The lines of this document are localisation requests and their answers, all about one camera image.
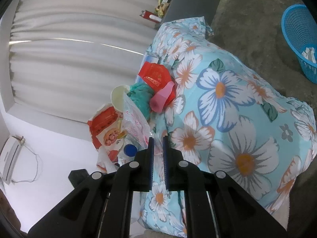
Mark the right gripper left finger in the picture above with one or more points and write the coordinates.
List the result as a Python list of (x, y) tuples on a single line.
[(103, 205)]

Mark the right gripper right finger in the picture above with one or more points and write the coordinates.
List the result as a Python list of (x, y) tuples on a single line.
[(215, 205)]

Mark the clear printed plastic bag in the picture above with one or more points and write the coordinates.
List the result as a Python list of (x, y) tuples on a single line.
[(137, 130)]

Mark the white paper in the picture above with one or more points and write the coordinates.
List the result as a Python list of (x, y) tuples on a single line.
[(309, 54)]

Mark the blue plastic trash basket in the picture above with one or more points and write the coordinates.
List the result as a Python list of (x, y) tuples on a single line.
[(299, 31)]

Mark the orange food package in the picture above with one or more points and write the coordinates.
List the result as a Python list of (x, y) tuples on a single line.
[(106, 130)]

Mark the floral blue bed sheet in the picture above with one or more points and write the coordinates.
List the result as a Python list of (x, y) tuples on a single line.
[(225, 117)]

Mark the white air conditioner unit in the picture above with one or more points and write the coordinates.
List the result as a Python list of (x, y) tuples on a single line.
[(9, 155)]

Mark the white paper cup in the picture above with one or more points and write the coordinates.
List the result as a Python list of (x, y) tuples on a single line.
[(117, 96)]

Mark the pink plastic cup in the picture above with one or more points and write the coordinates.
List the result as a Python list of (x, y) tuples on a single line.
[(163, 97)]

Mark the green crumpled bag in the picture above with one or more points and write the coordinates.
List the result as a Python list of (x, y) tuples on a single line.
[(141, 94)]

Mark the red snack packet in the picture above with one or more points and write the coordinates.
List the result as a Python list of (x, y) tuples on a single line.
[(155, 75)]

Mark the white curtain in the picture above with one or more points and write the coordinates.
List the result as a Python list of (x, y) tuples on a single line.
[(66, 56)]

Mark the red thermos bottle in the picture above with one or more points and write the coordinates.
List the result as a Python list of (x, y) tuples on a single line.
[(150, 16)]

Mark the grey bedside cabinet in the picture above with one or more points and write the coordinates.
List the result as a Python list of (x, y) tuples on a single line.
[(182, 9)]

